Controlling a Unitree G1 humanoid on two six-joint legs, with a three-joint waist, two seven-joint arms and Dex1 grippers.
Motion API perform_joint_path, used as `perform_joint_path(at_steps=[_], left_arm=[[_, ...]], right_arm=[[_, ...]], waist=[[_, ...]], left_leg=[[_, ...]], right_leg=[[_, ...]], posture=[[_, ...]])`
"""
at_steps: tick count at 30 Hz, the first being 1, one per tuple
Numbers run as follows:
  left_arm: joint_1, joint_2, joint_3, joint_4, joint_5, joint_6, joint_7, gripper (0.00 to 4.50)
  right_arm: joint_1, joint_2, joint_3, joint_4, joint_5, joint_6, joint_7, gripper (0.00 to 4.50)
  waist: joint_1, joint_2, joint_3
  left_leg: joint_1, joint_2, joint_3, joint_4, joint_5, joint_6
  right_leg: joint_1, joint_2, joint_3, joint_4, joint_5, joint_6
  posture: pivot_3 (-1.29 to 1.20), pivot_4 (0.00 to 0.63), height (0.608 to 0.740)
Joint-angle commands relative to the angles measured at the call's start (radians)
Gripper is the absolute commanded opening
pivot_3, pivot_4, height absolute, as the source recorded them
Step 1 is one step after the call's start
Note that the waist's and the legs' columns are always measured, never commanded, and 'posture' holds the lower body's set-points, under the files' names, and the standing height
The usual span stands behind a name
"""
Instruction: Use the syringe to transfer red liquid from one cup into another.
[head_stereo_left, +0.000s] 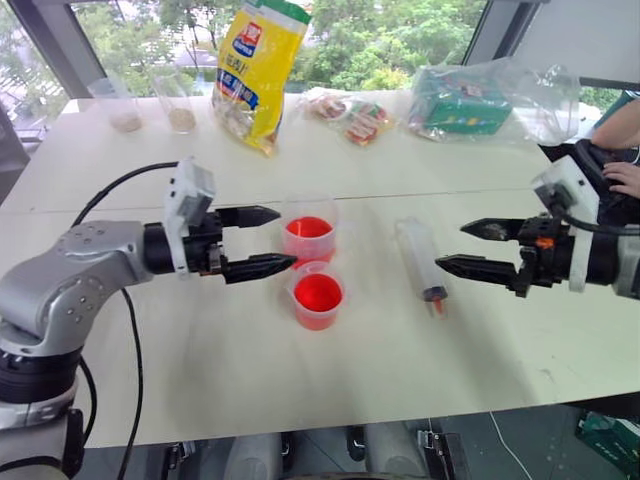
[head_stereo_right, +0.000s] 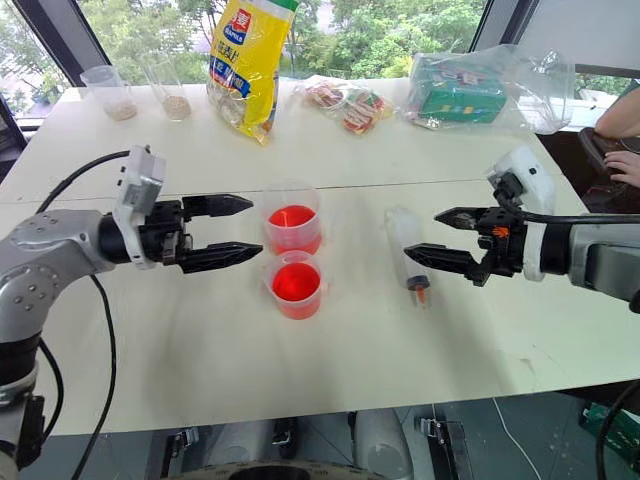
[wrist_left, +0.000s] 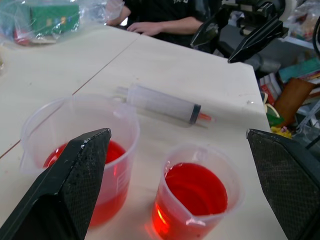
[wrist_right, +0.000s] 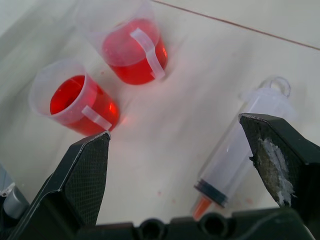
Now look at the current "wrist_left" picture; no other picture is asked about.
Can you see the small beaker with red liquid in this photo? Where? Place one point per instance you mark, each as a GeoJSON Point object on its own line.
{"type": "Point", "coordinates": [195, 195]}

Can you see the green cardboard box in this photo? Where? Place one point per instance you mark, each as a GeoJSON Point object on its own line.
{"type": "Point", "coordinates": [55, 20]}

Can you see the teal book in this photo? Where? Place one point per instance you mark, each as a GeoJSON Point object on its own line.
{"type": "Point", "coordinates": [300, 68]}

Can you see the large clear plastic syringe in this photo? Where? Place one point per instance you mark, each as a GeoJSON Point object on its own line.
{"type": "Point", "coordinates": [162, 103]}

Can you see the clear plastic bag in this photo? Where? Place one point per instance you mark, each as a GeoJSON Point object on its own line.
{"type": "Point", "coordinates": [15, 20]}

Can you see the red packet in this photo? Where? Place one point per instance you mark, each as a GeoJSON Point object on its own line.
{"type": "Point", "coordinates": [22, 37]}

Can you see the person's black shirt torso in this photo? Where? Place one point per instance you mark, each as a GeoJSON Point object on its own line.
{"type": "Point", "coordinates": [170, 10]}

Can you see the large beaker with red liquid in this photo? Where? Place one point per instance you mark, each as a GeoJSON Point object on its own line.
{"type": "Point", "coordinates": [120, 172]}

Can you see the stack of books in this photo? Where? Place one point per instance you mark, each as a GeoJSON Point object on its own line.
{"type": "Point", "coordinates": [271, 87]}

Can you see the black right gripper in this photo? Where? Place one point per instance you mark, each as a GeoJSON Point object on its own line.
{"type": "Point", "coordinates": [260, 10]}

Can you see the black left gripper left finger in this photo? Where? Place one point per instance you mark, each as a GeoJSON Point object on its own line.
{"type": "Point", "coordinates": [62, 190]}

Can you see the person's bare hand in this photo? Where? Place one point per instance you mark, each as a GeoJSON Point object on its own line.
{"type": "Point", "coordinates": [147, 28]}

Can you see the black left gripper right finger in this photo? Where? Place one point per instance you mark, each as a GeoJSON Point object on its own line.
{"type": "Point", "coordinates": [290, 185]}

